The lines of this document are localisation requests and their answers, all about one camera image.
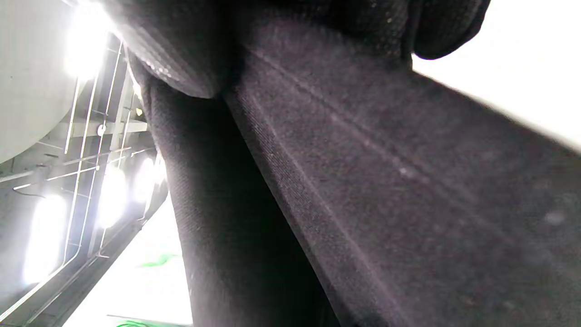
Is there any person's right hand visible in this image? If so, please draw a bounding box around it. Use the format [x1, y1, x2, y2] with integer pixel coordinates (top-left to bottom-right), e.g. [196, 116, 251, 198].
[103, 0, 581, 327]

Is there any bright ceiling light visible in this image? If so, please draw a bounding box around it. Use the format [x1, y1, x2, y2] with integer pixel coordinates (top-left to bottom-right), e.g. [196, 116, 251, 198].
[24, 194, 69, 284]
[64, 2, 114, 80]
[96, 167, 128, 228]
[133, 157, 157, 205]

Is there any large grey ventilation duct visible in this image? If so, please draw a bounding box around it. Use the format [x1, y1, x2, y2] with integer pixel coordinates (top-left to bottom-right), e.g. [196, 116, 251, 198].
[0, 0, 98, 164]

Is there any white wire cable tray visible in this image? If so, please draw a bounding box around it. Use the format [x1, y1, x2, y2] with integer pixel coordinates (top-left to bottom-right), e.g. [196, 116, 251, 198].
[0, 39, 166, 324]

